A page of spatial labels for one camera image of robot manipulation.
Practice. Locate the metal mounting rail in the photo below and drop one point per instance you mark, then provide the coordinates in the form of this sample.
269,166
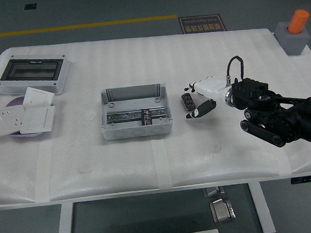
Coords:
125,116

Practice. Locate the open grey junction box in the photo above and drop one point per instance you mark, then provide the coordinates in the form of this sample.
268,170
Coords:
135,130

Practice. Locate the dark floor hatch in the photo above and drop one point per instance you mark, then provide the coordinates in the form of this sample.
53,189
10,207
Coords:
30,6

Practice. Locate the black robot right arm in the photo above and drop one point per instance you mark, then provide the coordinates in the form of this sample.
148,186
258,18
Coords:
280,116

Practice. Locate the black cylindrical battery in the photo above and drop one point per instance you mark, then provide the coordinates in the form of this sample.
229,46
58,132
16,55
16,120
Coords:
147,117
187,102

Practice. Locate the white wall socket panel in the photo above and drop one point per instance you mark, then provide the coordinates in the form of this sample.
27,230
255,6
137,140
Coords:
7,120

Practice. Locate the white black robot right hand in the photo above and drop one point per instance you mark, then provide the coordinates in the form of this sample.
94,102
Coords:
210,88

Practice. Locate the orange cylinder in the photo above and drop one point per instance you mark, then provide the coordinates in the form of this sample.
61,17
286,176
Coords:
298,21

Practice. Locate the grey block holder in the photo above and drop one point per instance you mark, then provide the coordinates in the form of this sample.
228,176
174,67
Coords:
293,41

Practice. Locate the purple plate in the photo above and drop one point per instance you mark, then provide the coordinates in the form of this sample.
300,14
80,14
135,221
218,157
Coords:
15,102

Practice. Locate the white foam mat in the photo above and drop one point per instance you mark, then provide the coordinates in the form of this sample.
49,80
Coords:
148,160

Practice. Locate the white wall switch panel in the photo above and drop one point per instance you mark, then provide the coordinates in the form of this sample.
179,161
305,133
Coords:
38,96
37,119

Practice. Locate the white table leg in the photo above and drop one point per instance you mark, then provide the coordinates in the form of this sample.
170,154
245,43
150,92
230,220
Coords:
263,208
64,228

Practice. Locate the large metal block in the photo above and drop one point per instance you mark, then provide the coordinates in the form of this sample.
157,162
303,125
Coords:
222,211

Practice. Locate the small metal block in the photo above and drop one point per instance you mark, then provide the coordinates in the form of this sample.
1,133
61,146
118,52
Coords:
212,192

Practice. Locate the grey box with dark lid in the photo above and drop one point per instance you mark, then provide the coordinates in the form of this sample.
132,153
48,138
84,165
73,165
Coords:
31,71

